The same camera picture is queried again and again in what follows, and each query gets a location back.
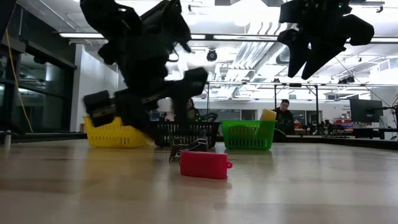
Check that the black aluminium table frame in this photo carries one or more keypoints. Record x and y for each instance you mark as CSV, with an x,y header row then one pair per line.
x,y
342,141

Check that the yellow plastic basket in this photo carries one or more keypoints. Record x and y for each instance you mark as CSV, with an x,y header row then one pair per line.
x,y
105,138

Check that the yellow tape roll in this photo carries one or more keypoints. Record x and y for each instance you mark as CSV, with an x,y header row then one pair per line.
x,y
269,115

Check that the black computer monitor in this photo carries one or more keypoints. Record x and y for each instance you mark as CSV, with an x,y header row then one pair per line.
x,y
367,110

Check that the round black ceiling camera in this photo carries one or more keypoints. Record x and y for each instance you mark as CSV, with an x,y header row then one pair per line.
x,y
212,55

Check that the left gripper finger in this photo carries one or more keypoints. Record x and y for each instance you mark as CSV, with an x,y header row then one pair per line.
x,y
136,121
180,109

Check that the red mini stapler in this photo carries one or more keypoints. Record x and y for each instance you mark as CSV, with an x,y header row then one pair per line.
x,y
203,165

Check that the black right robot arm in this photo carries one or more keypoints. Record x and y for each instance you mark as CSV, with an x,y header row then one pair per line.
x,y
314,6

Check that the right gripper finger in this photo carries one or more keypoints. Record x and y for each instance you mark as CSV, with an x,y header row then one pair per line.
x,y
323,53
297,49

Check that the black plastic basket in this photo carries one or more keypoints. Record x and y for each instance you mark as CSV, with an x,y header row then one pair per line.
x,y
205,133

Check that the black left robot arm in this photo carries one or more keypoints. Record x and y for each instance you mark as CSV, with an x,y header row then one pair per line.
x,y
140,37

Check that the black metal workstation frame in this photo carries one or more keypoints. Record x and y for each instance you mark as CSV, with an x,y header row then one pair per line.
x,y
275,102

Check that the green plastic basket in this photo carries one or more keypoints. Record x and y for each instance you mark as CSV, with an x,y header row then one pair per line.
x,y
248,137

